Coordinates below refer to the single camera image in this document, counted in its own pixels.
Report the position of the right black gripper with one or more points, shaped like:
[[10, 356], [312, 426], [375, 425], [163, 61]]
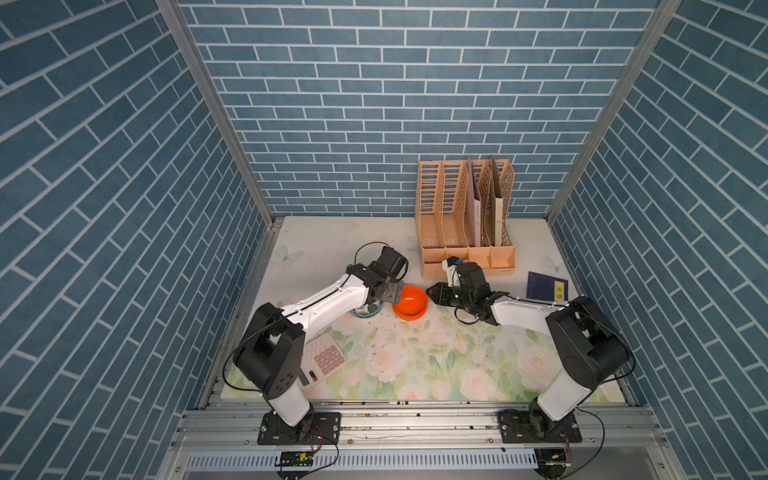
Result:
[[440, 296]]

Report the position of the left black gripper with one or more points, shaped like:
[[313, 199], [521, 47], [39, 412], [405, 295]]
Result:
[[394, 292]]

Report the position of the orange bowl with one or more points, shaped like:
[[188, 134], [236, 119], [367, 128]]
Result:
[[410, 309], [413, 292]]

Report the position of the green leaf bowl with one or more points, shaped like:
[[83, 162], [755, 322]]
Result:
[[368, 310]]

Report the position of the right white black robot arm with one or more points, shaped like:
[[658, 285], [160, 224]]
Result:
[[589, 346]]

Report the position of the floral table mat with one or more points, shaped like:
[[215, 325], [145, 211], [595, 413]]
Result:
[[443, 356]]

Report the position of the beige desk file organizer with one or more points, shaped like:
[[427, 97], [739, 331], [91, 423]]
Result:
[[461, 211]]

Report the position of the dark blue book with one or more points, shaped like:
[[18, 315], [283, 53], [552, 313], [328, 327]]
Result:
[[547, 288]]

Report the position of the pink calculator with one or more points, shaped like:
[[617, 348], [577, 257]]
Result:
[[321, 358]]

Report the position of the left green circuit board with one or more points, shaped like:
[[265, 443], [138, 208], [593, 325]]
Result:
[[296, 459]]

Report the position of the right circuit board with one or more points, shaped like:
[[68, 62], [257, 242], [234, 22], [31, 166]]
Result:
[[552, 463]]

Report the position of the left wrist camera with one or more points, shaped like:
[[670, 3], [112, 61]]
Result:
[[393, 263]]

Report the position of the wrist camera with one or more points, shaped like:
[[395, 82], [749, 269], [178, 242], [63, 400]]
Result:
[[393, 263], [450, 266]]

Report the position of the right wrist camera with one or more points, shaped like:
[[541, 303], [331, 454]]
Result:
[[450, 266]]

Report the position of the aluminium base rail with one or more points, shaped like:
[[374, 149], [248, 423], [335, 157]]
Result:
[[412, 440]]

